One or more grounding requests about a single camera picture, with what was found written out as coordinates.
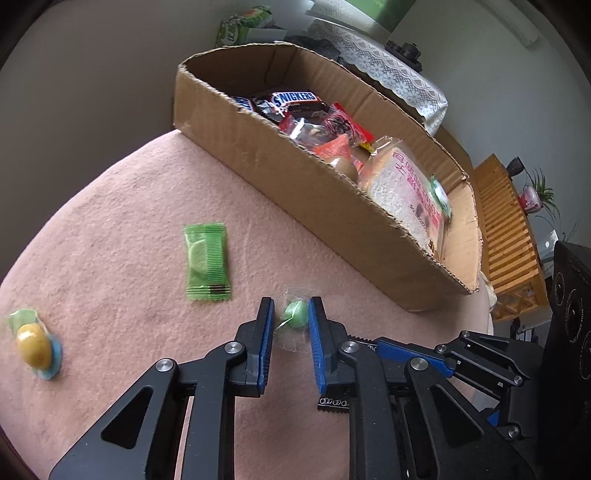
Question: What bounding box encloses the green snack bag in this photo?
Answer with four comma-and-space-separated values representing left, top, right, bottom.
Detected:
217, 4, 287, 49

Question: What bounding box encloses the small black packet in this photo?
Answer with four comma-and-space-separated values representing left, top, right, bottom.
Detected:
318, 394, 352, 415

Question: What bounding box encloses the green lime print packet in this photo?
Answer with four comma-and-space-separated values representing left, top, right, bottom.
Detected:
183, 222, 232, 303

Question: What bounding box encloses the orange snack packet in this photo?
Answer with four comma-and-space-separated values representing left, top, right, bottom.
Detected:
314, 134, 361, 183

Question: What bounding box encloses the yellow ball candy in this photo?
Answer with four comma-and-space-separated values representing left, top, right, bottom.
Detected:
8, 308, 63, 381

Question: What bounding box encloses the red circle print pastry packet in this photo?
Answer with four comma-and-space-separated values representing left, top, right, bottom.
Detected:
323, 104, 375, 146

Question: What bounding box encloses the cardboard box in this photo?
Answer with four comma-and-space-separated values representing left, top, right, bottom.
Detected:
173, 42, 483, 313

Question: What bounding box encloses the white lace cloth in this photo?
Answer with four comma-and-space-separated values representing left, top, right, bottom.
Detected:
305, 18, 450, 137

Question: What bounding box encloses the potted green plant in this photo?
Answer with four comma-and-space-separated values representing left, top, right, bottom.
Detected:
517, 166, 561, 217

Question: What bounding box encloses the wrapped toast bread packet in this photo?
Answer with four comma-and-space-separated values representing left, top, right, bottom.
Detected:
360, 136, 451, 259

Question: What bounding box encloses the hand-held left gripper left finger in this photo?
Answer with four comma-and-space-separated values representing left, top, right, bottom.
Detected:
48, 296, 276, 480

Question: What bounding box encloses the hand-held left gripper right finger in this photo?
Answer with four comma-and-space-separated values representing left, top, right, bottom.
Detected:
308, 296, 536, 480

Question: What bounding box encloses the small green candy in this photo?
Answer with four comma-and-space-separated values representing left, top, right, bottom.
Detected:
429, 174, 452, 217
272, 288, 319, 354

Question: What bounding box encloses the wooden slatted rack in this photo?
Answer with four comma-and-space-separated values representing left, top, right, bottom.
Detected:
475, 154, 546, 324

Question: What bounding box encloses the clear red-edged pastry packet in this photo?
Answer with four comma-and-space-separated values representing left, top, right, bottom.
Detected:
279, 115, 333, 151

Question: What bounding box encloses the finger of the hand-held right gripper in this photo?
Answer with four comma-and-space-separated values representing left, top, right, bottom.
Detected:
351, 330, 532, 388
482, 406, 529, 441

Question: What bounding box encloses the black round object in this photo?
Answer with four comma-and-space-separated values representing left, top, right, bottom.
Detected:
385, 41, 423, 70

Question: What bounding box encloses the pink blanket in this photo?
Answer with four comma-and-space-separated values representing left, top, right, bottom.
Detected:
0, 129, 492, 480

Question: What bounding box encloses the green board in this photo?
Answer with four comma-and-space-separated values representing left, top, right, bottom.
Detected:
318, 0, 416, 28

